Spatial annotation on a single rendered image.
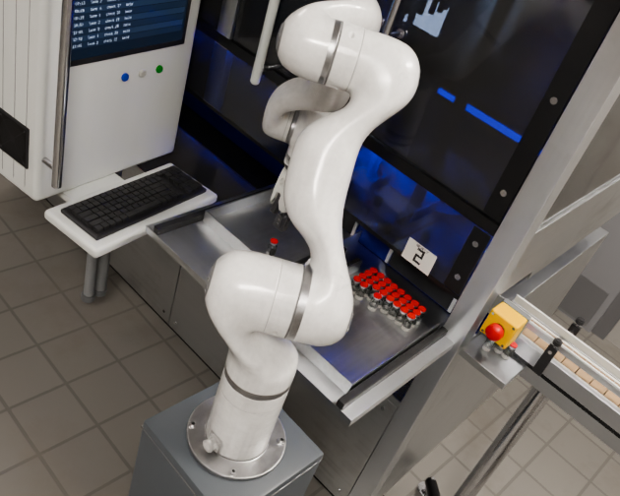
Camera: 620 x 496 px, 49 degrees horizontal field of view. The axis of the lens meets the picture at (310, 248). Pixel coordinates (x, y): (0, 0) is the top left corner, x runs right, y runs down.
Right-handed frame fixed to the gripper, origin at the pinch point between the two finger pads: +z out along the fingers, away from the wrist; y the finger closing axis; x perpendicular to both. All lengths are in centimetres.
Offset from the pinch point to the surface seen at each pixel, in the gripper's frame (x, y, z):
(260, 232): 8.1, 4.2, 10.6
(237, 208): 18.4, 5.1, 9.9
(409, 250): -25.5, 18.7, -3.8
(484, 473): -68, 36, 51
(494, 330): -53, 15, -3
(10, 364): 67, -27, 100
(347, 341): -31.2, -4.6, 11.0
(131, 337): 57, 15, 98
